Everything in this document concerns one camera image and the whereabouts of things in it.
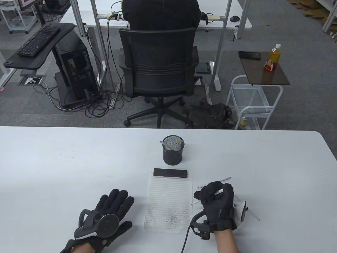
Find aluminium frame post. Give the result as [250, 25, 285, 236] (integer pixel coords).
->
[236, 0, 251, 40]
[90, 0, 117, 91]
[70, 0, 88, 38]
[208, 0, 232, 92]

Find person's right forearm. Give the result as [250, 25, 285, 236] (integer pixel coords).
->
[214, 229, 240, 253]

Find black and white hand controller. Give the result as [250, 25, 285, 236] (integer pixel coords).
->
[232, 200, 248, 230]
[74, 209, 120, 240]

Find black keyboard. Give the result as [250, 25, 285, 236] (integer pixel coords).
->
[16, 24, 61, 58]

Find dark backpack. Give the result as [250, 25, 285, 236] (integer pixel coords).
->
[184, 98, 235, 129]

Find black phone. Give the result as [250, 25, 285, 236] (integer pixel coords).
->
[238, 51, 262, 60]

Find white metal rack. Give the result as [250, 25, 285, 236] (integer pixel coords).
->
[0, 0, 38, 35]

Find black rectangular block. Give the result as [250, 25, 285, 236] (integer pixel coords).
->
[153, 168, 189, 179]

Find brown side table top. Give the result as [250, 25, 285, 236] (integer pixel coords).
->
[238, 51, 291, 86]

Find yellow drink bottle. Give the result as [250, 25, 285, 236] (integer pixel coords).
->
[264, 44, 282, 72]

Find black braided cable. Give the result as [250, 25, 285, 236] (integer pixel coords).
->
[180, 227, 191, 253]

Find lined paper sheet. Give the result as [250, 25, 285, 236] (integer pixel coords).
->
[144, 174, 195, 234]

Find floor outlet box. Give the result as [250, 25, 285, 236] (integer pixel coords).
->
[18, 75, 47, 86]

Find black monitor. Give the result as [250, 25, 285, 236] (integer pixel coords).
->
[17, 0, 42, 11]

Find person's left hand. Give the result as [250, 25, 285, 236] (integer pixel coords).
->
[59, 188, 135, 253]

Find black mesh pencil holder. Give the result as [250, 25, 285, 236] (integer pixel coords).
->
[163, 135, 185, 166]

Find brown cardboard pieces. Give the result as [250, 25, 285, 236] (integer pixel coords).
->
[286, 0, 331, 19]

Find white shelf frame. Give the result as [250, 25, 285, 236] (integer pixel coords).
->
[322, 0, 337, 34]

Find person's right hand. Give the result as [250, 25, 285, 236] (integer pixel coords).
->
[194, 181, 237, 232]

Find beige wooden strip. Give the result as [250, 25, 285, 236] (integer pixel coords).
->
[107, 13, 219, 21]

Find black computer tower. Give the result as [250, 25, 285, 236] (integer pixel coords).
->
[51, 34, 100, 107]

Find white wire cart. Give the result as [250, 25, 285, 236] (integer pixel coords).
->
[226, 75, 284, 130]

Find black office chair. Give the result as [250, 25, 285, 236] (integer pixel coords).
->
[118, 27, 200, 129]

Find black keyboard tray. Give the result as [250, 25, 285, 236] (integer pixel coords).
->
[3, 23, 76, 71]

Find white desk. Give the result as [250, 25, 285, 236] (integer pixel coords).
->
[59, 0, 253, 30]

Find person's left forearm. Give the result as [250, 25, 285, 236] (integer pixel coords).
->
[72, 242, 94, 253]

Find tangled black floor cables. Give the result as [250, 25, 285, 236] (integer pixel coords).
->
[33, 79, 132, 118]

